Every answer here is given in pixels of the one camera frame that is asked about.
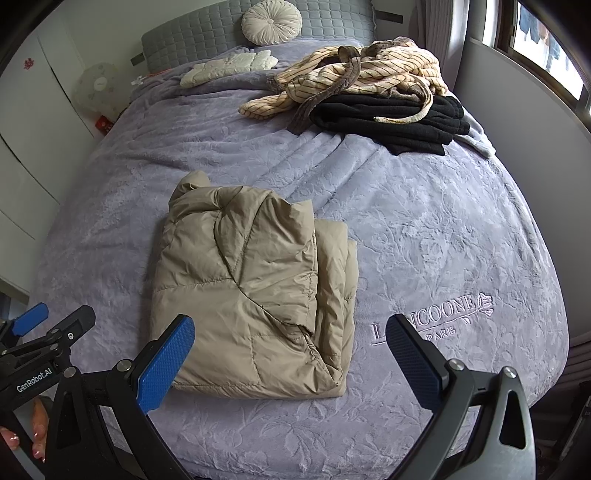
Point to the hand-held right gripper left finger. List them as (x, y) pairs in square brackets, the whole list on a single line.
[(166, 364)]

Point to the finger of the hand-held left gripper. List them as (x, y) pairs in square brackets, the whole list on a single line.
[(30, 318), (69, 325)]

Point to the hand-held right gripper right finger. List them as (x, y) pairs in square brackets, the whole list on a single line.
[(413, 364)]

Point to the beige puffer jacket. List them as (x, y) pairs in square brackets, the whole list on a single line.
[(240, 286)]

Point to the black folded clothes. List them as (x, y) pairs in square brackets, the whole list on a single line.
[(392, 124)]

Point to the person's left hand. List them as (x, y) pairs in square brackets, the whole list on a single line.
[(39, 417)]

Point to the lavender embossed blanket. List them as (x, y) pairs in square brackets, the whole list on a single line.
[(438, 221)]

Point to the white wardrobe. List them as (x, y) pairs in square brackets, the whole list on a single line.
[(27, 138)]

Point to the red box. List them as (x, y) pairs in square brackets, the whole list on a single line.
[(104, 125)]

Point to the white standing fan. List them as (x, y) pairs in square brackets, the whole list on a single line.
[(98, 87)]

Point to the light grey cloth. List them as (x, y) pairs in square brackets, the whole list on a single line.
[(478, 134)]

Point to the red door sticker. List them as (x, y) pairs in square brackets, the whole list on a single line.
[(28, 62)]

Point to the cream striped robe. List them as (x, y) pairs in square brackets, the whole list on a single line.
[(369, 74)]

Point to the cream quilted garment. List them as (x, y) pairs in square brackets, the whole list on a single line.
[(226, 67)]

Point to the grey quilted headboard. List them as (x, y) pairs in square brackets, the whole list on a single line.
[(194, 41)]

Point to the grey curtain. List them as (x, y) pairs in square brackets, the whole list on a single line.
[(436, 41)]

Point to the window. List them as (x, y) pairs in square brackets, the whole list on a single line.
[(545, 41)]

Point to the round cream cushion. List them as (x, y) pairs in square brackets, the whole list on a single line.
[(271, 21)]

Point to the hanging laundry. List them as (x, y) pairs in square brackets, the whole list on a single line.
[(538, 23)]

